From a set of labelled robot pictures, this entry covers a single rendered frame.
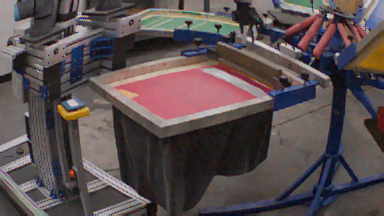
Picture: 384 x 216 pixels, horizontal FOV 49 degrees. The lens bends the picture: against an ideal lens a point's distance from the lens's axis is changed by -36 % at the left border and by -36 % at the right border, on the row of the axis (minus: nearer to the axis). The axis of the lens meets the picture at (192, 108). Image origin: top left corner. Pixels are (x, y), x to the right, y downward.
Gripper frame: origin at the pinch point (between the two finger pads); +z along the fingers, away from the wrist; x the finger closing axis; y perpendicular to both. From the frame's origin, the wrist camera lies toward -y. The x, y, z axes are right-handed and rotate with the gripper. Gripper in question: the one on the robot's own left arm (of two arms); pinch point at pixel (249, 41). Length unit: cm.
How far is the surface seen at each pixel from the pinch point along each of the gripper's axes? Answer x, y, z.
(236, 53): 2.0, 6.8, 7.3
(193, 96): 32.3, -5.0, 16.3
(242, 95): 16.5, -13.3, 16.6
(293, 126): -151, 108, 111
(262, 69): 2.2, -10.0, 9.3
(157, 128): 62, -26, 14
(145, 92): 44.4, 7.8, 16.0
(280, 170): -89, 59, 112
